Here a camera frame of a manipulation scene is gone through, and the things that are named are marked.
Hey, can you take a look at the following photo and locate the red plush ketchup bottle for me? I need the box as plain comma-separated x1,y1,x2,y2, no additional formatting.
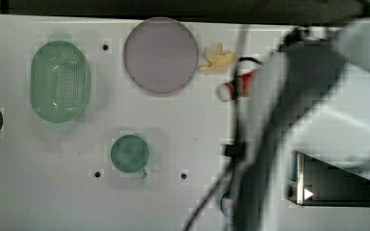
217,69,257,102

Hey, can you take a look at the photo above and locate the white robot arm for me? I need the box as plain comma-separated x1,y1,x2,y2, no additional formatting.
232,17,370,231

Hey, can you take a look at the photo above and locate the yellow plush banana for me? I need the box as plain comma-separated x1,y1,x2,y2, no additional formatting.
198,42,236,71

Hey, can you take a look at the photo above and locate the purple round plate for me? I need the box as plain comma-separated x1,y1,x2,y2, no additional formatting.
123,17,198,94

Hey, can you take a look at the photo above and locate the green cup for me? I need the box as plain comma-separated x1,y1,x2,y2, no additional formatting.
110,134,150,178

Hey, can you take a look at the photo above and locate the blue cup with toys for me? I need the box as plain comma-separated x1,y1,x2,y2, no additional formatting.
219,191,233,224

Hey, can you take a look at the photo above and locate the green perforated colander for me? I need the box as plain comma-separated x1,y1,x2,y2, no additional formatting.
29,33,91,124

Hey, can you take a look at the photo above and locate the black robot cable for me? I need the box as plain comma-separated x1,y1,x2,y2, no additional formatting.
181,25,264,231

